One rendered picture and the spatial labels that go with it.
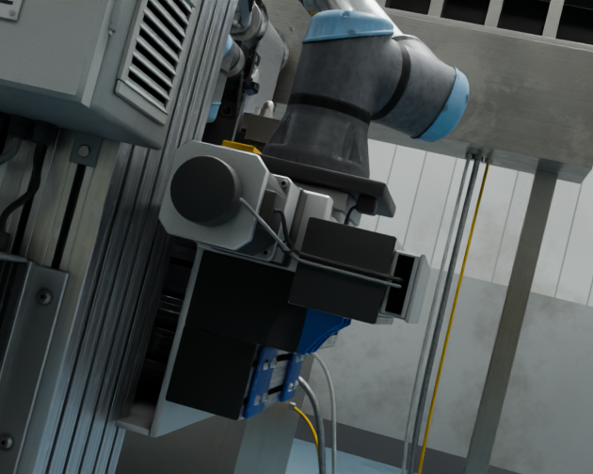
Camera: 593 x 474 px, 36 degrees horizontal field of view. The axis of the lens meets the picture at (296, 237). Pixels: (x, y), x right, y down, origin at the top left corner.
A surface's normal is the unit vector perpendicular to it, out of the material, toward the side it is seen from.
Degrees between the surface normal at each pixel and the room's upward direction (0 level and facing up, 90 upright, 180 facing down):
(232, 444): 90
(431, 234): 90
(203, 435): 90
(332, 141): 73
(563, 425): 90
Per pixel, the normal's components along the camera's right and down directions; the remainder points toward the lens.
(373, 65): 0.54, 0.10
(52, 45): -0.17, -0.10
